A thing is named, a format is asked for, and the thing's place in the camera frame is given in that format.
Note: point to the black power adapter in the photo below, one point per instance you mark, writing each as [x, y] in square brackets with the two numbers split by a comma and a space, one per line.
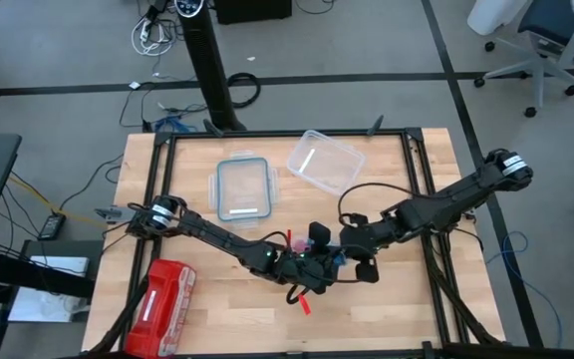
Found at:
[52, 227]

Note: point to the black box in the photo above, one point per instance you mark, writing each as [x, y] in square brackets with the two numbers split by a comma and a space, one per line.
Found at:
[252, 10]

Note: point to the red tag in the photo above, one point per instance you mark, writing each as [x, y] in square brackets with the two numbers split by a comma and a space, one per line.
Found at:
[305, 305]

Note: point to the clear zip plastic bag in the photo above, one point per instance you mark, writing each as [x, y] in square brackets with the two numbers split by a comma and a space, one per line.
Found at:
[304, 248]

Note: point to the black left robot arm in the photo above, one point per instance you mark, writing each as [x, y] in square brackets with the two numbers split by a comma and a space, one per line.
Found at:
[207, 234]

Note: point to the grey office chair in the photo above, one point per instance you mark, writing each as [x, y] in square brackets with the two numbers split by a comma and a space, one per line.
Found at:
[561, 20]

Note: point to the silver mounting plate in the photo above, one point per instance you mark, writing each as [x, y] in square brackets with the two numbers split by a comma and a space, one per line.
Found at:
[112, 214]

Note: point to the clear plastic container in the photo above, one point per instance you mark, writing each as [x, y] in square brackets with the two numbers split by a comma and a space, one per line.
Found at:
[327, 162]

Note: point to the red first aid kit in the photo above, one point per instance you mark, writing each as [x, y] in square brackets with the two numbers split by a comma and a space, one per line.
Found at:
[162, 304]

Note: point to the pink bandage roll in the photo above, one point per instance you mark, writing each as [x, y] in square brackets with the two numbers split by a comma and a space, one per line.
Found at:
[301, 246]

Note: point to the white flat device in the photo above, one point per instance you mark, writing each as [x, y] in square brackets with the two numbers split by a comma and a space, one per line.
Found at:
[60, 266]

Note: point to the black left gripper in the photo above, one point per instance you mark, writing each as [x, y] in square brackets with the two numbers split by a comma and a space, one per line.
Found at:
[302, 271]

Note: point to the blue bandage strip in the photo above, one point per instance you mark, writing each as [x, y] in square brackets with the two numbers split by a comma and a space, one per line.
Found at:
[338, 258]

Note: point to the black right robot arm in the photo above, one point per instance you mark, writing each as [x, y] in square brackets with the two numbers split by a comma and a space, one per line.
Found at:
[456, 199]

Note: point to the black tower fan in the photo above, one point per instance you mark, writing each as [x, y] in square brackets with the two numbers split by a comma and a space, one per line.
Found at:
[207, 60]

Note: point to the white bin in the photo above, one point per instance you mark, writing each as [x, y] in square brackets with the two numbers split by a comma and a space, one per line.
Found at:
[491, 15]

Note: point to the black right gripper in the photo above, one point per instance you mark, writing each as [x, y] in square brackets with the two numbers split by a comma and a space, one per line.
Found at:
[362, 239]

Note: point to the teal-rimmed container lid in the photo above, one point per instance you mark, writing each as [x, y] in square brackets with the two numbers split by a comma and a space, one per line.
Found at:
[244, 189]

